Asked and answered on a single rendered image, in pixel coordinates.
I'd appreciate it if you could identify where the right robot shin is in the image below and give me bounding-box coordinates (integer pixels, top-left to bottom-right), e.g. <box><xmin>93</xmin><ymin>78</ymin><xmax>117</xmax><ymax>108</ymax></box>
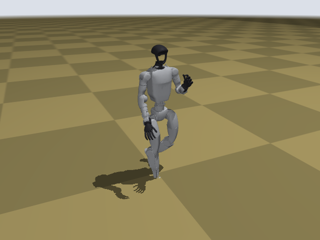
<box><xmin>146</xmin><ymin>149</ymin><xmax>160</xmax><ymax>179</ymax></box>

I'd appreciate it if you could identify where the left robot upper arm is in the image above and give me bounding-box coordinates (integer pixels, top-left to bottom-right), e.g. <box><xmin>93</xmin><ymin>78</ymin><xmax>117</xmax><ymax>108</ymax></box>
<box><xmin>170</xmin><ymin>67</ymin><xmax>181</xmax><ymax>94</ymax></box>

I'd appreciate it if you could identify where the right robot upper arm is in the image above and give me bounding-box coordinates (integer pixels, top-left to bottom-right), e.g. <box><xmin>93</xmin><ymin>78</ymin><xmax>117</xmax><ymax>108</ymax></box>
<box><xmin>137</xmin><ymin>70</ymin><xmax>152</xmax><ymax>103</ymax></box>

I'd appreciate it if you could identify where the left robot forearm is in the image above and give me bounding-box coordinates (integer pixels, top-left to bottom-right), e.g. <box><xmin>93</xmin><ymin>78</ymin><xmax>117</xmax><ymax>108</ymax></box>
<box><xmin>178</xmin><ymin>86</ymin><xmax>188</xmax><ymax>95</ymax></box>

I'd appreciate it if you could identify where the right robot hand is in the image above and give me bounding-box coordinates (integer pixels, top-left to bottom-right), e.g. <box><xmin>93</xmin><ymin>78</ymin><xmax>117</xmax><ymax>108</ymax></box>
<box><xmin>144</xmin><ymin>117</ymin><xmax>157</xmax><ymax>140</ymax></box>

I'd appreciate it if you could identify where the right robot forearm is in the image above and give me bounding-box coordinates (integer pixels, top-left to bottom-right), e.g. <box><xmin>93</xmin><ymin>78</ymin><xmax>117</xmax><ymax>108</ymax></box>
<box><xmin>138</xmin><ymin>95</ymin><xmax>150</xmax><ymax>122</ymax></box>

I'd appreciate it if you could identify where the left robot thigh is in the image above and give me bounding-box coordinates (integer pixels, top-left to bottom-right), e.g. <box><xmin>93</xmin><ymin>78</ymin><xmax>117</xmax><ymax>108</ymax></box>
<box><xmin>163</xmin><ymin>109</ymin><xmax>179</xmax><ymax>147</ymax></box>

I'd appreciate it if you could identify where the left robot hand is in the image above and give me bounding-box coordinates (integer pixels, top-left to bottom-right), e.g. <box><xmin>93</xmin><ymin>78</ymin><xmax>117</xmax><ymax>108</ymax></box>
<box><xmin>181</xmin><ymin>74</ymin><xmax>193</xmax><ymax>92</ymax></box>

